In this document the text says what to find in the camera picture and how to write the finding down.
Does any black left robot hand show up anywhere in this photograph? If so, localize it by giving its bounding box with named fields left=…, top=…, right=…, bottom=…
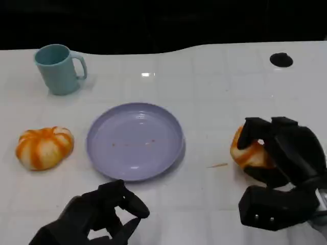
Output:
left=28, top=179, right=151, bottom=245

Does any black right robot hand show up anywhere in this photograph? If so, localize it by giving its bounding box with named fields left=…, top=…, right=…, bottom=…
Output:
left=237, top=116, right=327, bottom=190

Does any orange white toy bread roll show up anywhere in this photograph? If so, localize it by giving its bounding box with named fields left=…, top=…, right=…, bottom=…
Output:
left=229, top=125, right=278, bottom=170
left=15, top=126, right=75, bottom=171

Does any lilac plate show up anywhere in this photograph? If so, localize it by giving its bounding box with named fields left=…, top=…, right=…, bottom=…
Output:
left=86, top=102, right=186, bottom=182

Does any black table grommet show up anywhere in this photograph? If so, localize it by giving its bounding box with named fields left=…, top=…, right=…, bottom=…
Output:
left=269, top=52, right=294, bottom=68

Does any pale green mug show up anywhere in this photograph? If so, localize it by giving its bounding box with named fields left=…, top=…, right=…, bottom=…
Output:
left=34, top=44, right=88, bottom=96

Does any black backdrop cloth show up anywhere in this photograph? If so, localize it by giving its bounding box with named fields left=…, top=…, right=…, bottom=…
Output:
left=0, top=0, right=327, bottom=56

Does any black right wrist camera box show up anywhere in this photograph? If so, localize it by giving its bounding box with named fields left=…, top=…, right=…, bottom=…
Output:
left=238, top=185, right=320, bottom=232

